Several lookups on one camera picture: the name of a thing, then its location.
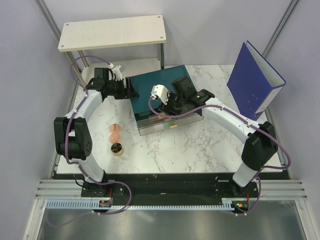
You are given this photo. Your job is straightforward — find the teal drawer organizer box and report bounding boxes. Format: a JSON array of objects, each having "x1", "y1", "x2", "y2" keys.
[{"x1": 129, "y1": 65, "x2": 190, "y2": 122}]

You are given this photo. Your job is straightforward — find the aluminium frame rail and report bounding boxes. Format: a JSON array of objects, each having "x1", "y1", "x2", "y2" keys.
[{"x1": 35, "y1": 179, "x2": 82, "y2": 199}]

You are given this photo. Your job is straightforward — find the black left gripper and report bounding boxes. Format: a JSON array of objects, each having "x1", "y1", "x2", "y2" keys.
[{"x1": 106, "y1": 78, "x2": 140, "y2": 101}]

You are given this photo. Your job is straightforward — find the light blue cable duct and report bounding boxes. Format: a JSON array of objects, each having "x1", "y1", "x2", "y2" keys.
[{"x1": 45, "y1": 199, "x2": 237, "y2": 211}]

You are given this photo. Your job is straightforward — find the gold round jar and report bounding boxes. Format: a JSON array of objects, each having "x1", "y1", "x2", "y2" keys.
[{"x1": 110, "y1": 142, "x2": 124, "y2": 157}]

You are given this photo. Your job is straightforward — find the white wooden shelf table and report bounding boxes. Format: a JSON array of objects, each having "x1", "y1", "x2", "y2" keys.
[{"x1": 58, "y1": 14, "x2": 167, "y2": 76}]

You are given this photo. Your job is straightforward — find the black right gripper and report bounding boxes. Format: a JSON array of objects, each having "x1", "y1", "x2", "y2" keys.
[{"x1": 158, "y1": 89, "x2": 186, "y2": 120}]

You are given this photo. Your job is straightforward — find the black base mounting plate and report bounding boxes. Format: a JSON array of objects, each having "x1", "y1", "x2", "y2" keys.
[{"x1": 51, "y1": 169, "x2": 260, "y2": 208}]

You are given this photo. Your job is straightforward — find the pink round compact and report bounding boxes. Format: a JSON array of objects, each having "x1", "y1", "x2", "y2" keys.
[
  {"x1": 109, "y1": 133, "x2": 121, "y2": 144},
  {"x1": 109, "y1": 123, "x2": 121, "y2": 134}
]

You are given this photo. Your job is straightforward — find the peach lip gloss tube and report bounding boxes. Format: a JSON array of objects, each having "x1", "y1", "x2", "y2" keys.
[{"x1": 148, "y1": 114, "x2": 164, "y2": 122}]

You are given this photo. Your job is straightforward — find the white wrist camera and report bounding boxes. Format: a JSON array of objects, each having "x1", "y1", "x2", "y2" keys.
[
  {"x1": 107, "y1": 63, "x2": 124, "y2": 81},
  {"x1": 150, "y1": 84, "x2": 170, "y2": 105}
]

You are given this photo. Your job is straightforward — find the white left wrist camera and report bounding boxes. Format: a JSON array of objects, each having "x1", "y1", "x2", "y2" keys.
[{"x1": 107, "y1": 63, "x2": 124, "y2": 81}]

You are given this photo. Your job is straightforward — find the blue lever arch binder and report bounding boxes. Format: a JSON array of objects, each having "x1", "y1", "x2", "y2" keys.
[{"x1": 227, "y1": 41, "x2": 286, "y2": 121}]

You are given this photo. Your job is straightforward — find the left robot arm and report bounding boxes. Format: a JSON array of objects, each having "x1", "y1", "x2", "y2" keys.
[{"x1": 53, "y1": 64, "x2": 140, "y2": 197}]

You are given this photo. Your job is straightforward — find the pink round compact lower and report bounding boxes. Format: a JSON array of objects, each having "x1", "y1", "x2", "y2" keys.
[{"x1": 109, "y1": 133, "x2": 121, "y2": 144}]

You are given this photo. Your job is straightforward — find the pink round compact upper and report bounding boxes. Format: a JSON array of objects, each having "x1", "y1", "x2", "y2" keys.
[{"x1": 109, "y1": 123, "x2": 121, "y2": 134}]

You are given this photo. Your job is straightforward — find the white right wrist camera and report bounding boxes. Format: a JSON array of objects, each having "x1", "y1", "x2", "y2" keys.
[{"x1": 150, "y1": 84, "x2": 170, "y2": 105}]

